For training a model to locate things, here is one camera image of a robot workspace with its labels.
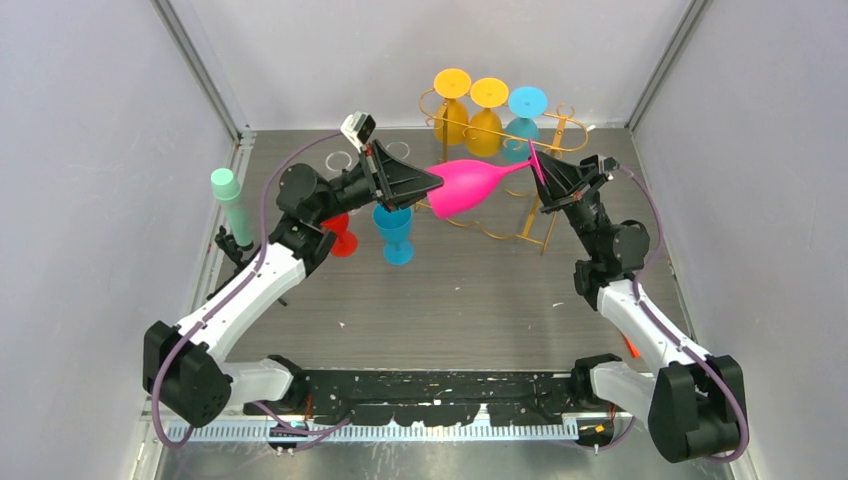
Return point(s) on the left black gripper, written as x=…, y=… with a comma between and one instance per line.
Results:
x=405, y=184

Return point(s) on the black tripod stand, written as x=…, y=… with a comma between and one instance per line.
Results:
x=239, y=256

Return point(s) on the orange block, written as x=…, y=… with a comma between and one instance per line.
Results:
x=634, y=352

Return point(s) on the mint green cup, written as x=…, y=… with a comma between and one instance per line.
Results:
x=226, y=189

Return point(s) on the left aluminium frame post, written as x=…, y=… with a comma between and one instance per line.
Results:
x=181, y=37

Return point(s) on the yellow wine glass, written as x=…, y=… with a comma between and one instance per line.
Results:
x=452, y=116
x=483, y=137

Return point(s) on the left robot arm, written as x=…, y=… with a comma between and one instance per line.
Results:
x=184, y=365

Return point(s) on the blue wine glass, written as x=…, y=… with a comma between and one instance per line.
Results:
x=394, y=228
x=526, y=103

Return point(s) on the right aluminium frame post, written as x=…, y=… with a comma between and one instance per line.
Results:
x=682, y=34

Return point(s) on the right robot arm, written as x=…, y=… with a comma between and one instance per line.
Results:
x=693, y=402

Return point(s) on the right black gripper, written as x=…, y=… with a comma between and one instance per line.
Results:
x=559, y=182

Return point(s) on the gold wire glass rack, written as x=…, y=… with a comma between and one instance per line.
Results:
x=560, y=132

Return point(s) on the pink wine glass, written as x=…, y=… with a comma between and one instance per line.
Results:
x=469, y=182

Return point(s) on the red wine glass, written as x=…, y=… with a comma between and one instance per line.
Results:
x=346, y=242

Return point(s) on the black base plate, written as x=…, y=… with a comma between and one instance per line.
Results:
x=434, y=398

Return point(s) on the aluminium frame post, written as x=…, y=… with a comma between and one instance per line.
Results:
x=682, y=34
x=181, y=37

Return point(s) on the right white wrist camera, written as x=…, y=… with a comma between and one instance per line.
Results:
x=606, y=166

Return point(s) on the clear wine glass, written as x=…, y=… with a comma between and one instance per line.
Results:
x=338, y=161
x=398, y=149

